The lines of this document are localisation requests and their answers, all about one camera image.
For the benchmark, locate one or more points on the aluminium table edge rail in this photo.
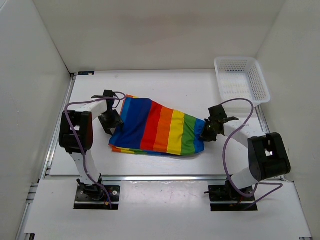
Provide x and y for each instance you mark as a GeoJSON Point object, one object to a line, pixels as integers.
{"type": "Point", "coordinates": [206, 177]}

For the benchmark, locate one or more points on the white plastic mesh basket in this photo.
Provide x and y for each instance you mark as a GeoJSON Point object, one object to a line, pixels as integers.
{"type": "Point", "coordinates": [241, 77]}

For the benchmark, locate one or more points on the small blue label sticker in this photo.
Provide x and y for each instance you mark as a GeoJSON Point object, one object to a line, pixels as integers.
{"type": "Point", "coordinates": [86, 73]}

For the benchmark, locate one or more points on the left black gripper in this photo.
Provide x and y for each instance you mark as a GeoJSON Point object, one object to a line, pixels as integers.
{"type": "Point", "coordinates": [106, 126]}

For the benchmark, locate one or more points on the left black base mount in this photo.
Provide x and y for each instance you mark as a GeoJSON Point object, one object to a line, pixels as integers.
{"type": "Point", "coordinates": [84, 201]}

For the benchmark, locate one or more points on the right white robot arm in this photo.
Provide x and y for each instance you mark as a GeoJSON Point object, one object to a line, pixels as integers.
{"type": "Point", "coordinates": [267, 155]}

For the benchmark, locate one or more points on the rainbow striped shorts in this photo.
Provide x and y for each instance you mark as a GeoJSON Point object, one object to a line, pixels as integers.
{"type": "Point", "coordinates": [153, 129]}

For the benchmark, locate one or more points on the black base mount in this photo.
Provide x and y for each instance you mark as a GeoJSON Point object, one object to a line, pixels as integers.
{"type": "Point", "coordinates": [84, 201]}
{"type": "Point", "coordinates": [221, 201]}

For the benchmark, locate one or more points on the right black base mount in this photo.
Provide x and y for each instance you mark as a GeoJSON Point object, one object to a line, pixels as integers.
{"type": "Point", "coordinates": [221, 201]}

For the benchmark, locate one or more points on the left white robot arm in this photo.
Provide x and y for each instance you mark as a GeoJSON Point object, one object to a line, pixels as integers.
{"type": "Point", "coordinates": [76, 136]}

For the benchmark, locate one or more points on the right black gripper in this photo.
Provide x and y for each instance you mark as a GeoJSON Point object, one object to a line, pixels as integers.
{"type": "Point", "coordinates": [205, 136]}

